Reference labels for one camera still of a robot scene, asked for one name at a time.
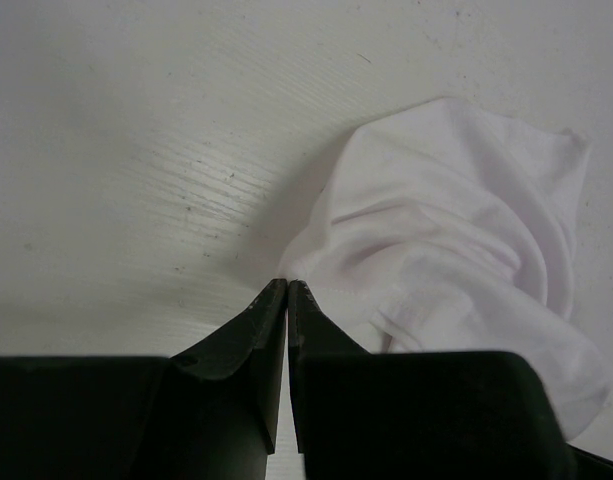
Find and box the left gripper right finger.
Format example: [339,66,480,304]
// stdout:
[287,278,582,480]

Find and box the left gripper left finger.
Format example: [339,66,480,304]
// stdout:
[0,279,287,479]

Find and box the white tank top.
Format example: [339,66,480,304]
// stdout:
[278,98,613,439]

